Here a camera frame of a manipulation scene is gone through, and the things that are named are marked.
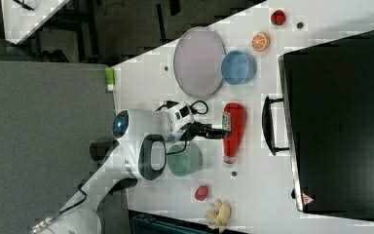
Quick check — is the red ketchup bottle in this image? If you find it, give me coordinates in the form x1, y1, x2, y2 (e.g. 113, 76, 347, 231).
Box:
222, 102, 246, 165

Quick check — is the black oven door handle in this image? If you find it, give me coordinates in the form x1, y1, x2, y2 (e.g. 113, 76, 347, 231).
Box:
262, 97, 289, 155

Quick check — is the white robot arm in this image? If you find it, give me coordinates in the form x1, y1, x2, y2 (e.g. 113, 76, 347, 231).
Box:
28, 100, 232, 234

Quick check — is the red round toy fruit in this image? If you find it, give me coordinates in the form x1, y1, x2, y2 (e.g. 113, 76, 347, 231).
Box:
195, 185, 208, 201

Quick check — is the red strawberry toy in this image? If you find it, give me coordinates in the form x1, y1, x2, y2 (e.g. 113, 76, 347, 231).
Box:
271, 10, 286, 25

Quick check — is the black oven box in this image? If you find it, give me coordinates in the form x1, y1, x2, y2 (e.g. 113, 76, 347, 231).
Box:
279, 30, 374, 221

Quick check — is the green white marker bottle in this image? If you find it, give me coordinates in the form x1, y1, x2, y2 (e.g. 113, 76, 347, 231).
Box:
105, 67, 115, 92

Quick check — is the green cup with handle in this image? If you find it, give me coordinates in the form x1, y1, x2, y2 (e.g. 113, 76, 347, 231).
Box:
167, 142, 203, 176

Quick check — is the blue bowl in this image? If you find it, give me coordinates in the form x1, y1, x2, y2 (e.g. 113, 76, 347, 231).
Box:
221, 51, 257, 86

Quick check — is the black cylinder lower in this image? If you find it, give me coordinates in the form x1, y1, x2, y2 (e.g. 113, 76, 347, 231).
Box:
109, 178, 138, 194

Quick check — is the beige banana bunch toy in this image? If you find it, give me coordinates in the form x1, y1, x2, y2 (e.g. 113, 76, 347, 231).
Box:
206, 199, 231, 234

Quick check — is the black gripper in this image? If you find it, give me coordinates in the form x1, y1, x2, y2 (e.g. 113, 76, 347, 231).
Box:
182, 122, 232, 141

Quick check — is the orange slice toy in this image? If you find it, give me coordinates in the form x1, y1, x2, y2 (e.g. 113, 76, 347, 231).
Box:
252, 32, 271, 52

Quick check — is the white background table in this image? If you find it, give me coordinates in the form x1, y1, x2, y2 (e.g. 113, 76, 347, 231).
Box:
0, 0, 70, 44

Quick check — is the grey round plate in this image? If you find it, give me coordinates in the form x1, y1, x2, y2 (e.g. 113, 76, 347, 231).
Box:
173, 27, 225, 98

